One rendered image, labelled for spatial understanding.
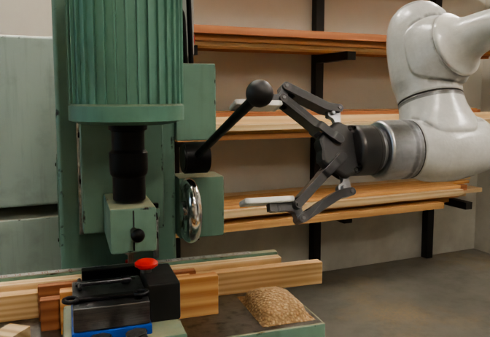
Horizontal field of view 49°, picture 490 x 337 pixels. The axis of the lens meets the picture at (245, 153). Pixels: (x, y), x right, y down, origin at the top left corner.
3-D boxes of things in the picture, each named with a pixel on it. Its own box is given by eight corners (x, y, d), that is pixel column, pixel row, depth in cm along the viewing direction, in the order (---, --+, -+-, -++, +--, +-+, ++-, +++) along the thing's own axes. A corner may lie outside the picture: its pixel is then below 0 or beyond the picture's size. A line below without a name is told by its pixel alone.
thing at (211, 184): (179, 238, 104) (179, 178, 103) (173, 230, 111) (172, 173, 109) (226, 235, 107) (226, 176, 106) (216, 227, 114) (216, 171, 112)
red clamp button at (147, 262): (135, 272, 68) (135, 264, 68) (133, 265, 71) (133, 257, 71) (160, 270, 69) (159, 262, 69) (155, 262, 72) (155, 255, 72)
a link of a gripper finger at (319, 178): (329, 155, 79) (335, 163, 79) (283, 208, 75) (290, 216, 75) (341, 149, 76) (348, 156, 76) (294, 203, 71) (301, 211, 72)
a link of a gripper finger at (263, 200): (286, 199, 75) (286, 204, 75) (238, 201, 73) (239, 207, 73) (294, 195, 72) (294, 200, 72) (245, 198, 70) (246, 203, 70)
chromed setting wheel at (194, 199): (189, 252, 96) (187, 184, 95) (175, 235, 108) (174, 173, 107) (205, 250, 97) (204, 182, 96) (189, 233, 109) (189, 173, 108)
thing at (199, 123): (176, 141, 104) (175, 63, 102) (168, 137, 112) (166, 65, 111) (218, 139, 107) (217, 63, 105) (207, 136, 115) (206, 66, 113)
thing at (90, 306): (71, 345, 60) (70, 297, 59) (71, 308, 70) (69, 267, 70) (187, 329, 64) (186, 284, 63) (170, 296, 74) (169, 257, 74)
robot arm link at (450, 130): (393, 190, 85) (379, 111, 88) (472, 185, 90) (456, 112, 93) (436, 173, 75) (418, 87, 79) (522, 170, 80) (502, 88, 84)
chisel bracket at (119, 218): (111, 265, 80) (109, 209, 79) (104, 241, 94) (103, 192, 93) (160, 260, 83) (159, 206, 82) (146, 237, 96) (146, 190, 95)
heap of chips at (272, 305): (262, 327, 78) (262, 308, 78) (237, 297, 90) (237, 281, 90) (315, 319, 81) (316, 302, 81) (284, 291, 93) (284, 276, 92)
